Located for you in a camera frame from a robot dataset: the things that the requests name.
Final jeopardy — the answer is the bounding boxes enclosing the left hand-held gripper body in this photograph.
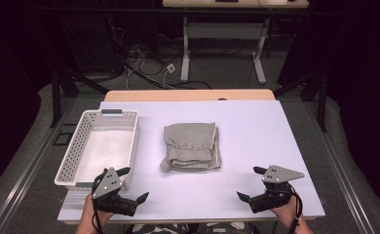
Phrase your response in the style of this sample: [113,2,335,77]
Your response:
[91,167,137,217]

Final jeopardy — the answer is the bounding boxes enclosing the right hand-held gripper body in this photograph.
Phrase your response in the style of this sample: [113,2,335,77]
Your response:
[247,164,306,215]

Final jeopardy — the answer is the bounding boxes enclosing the white perforated plastic basket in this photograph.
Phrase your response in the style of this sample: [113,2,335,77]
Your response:
[54,108,141,192]

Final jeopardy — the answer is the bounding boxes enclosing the grey pants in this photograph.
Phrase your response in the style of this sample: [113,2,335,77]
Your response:
[159,122,222,173]

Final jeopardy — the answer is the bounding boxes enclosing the person's right hand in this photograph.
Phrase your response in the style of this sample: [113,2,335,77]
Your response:
[270,194,305,228]

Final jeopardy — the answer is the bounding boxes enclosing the person's left hand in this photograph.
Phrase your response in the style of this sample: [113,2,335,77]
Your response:
[81,193,115,226]

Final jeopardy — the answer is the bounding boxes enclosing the person's camouflage trousers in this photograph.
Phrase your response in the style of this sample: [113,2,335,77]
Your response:
[124,221,260,234]

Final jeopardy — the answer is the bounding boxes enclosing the white table mat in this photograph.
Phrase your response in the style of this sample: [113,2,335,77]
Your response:
[57,99,326,222]

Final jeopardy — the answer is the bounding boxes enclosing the wooden table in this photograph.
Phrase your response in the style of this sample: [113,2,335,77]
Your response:
[103,89,277,102]

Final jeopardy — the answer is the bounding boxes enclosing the black metal stand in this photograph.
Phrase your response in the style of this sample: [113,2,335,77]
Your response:
[50,69,109,129]
[274,69,328,133]

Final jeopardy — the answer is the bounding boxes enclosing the white-legged desk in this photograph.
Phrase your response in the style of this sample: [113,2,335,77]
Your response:
[162,0,310,85]

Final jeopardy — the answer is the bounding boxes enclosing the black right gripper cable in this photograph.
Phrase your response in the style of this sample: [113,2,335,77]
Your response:
[286,183,305,234]

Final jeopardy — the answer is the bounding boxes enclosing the metal floor rail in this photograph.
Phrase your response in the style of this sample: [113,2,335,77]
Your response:
[303,100,380,234]
[0,97,79,234]

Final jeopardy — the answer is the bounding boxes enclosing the black floor cables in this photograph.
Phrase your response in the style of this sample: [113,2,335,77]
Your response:
[121,42,213,91]

